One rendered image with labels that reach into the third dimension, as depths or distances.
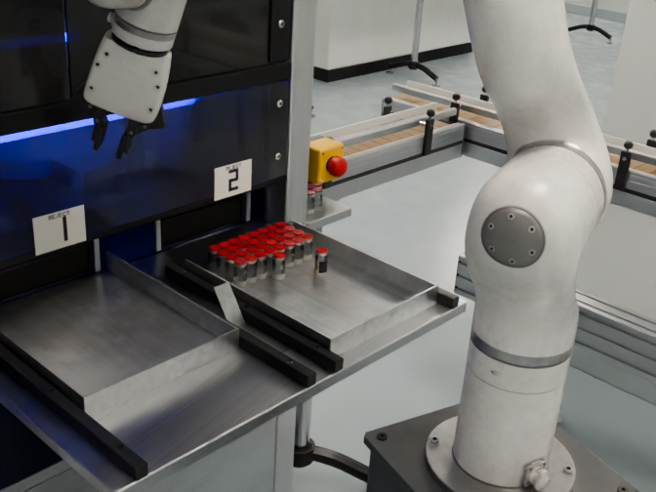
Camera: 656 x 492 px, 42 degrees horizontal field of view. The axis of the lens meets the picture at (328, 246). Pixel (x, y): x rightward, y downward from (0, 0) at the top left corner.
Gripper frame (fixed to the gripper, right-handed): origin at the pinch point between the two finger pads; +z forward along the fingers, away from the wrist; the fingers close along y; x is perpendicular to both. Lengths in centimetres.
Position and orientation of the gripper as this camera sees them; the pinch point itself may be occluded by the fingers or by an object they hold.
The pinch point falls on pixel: (111, 139)
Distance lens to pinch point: 126.6
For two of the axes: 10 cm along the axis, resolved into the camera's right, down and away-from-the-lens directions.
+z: -3.7, 7.8, 5.0
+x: 0.4, -5.2, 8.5
